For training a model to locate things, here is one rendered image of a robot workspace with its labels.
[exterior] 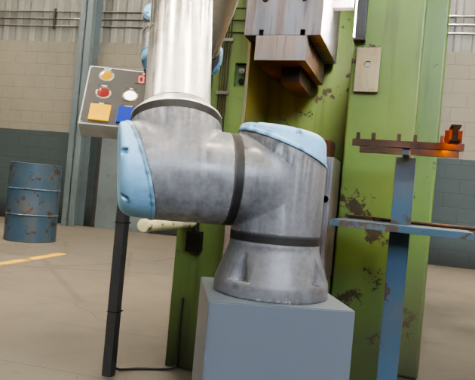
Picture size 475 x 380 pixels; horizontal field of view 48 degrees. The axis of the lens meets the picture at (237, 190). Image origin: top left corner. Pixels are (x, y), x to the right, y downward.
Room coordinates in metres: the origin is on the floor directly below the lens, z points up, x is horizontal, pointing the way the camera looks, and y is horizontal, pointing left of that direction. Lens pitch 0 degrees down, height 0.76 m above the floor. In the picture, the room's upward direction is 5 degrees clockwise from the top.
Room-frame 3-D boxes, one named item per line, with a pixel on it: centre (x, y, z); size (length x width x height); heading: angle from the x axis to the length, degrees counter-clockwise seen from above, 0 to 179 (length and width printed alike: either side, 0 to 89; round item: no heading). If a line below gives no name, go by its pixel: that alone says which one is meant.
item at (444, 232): (1.68, -0.52, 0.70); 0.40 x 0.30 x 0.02; 71
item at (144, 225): (2.03, 0.24, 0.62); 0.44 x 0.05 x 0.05; 162
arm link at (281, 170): (0.89, -0.06, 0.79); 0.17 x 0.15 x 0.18; 103
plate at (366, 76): (2.03, -0.45, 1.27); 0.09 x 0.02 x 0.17; 72
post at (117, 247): (2.10, 0.44, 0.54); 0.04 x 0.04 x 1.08; 72
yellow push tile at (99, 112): (1.96, 0.53, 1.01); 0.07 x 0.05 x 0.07; 97
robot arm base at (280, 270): (0.89, -0.07, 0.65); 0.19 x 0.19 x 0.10
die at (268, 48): (2.20, -0.18, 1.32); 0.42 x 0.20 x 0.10; 162
